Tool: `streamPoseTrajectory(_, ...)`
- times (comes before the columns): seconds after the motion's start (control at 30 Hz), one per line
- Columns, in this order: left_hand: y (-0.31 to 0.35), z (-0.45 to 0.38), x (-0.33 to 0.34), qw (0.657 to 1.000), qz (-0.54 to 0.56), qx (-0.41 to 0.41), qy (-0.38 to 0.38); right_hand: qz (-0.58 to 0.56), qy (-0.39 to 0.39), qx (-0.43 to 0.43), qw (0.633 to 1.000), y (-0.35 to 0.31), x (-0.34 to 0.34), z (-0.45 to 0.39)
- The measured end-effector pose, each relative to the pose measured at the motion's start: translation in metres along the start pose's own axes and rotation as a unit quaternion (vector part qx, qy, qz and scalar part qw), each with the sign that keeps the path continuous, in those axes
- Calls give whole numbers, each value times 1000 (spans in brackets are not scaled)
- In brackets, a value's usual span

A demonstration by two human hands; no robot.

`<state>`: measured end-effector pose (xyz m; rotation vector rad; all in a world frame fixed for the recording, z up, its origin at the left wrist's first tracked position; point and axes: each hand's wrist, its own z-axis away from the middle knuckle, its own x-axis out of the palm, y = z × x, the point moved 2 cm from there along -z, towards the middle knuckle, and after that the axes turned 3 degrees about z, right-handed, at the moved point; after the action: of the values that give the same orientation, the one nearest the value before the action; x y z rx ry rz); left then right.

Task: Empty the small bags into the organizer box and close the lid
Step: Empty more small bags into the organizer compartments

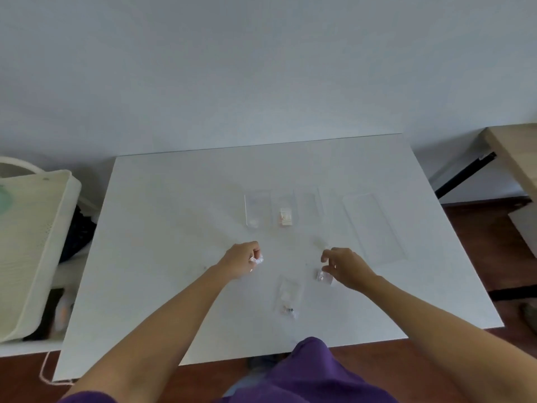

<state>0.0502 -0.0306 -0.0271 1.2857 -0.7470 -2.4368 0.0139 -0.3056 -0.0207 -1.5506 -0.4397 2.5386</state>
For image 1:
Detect person's left hand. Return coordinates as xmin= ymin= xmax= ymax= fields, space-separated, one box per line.
xmin=217 ymin=241 xmax=263 ymax=283

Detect person's right hand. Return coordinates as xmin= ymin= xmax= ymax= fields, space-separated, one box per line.
xmin=320 ymin=247 xmax=379 ymax=293

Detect transparent box lid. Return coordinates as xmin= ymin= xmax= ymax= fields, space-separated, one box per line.
xmin=342 ymin=191 xmax=408 ymax=265

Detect long clear bag dark beads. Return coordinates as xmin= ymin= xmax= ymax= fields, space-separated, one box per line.
xmin=276 ymin=277 xmax=304 ymax=321

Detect clear compartment organizer box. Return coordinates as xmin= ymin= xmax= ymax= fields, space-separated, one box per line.
xmin=244 ymin=186 xmax=326 ymax=229

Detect person's left forearm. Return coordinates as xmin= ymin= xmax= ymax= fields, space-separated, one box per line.
xmin=63 ymin=264 xmax=237 ymax=403

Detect person's right forearm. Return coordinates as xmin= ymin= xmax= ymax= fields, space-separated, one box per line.
xmin=355 ymin=274 xmax=537 ymax=403

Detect person's left patterned sock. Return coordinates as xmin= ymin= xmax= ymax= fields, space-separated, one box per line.
xmin=246 ymin=354 xmax=282 ymax=385

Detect person's purple shirt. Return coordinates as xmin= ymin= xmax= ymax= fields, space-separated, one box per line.
xmin=58 ymin=336 xmax=399 ymax=403

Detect black slanted desk leg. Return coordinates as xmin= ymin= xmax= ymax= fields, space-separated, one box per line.
xmin=434 ymin=151 xmax=498 ymax=200

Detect black bag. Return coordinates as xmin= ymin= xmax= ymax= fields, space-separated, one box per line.
xmin=58 ymin=204 xmax=98 ymax=265

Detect black desk floor bar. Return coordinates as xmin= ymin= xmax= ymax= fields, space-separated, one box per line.
xmin=488 ymin=285 xmax=537 ymax=303

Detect grey slipper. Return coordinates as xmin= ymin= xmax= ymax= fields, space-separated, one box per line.
xmin=520 ymin=302 xmax=537 ymax=335

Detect light wooden desk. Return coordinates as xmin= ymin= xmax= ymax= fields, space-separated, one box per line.
xmin=482 ymin=123 xmax=537 ymax=203

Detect white plastic cart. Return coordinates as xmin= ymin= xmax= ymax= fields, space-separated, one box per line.
xmin=0 ymin=157 xmax=83 ymax=357

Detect white cable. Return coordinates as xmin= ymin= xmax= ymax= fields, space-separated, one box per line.
xmin=38 ymin=351 xmax=76 ymax=387

